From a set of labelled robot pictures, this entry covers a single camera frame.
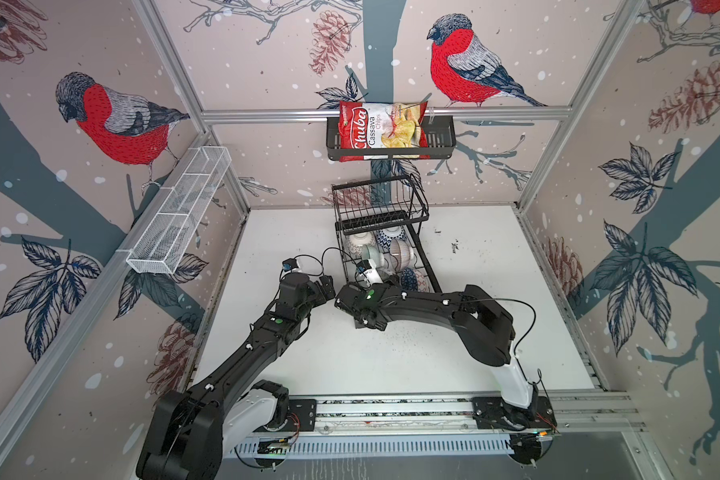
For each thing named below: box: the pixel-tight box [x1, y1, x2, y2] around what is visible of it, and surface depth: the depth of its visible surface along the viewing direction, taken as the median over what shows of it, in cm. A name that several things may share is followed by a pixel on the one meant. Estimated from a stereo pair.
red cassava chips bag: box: [339, 101, 430, 163], surface depth 90 cm
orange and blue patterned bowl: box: [376, 225, 407, 251], surface depth 106 cm
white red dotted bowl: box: [348, 233, 378, 259], surface depth 105 cm
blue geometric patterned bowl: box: [401, 267, 419, 292], surface depth 97 cm
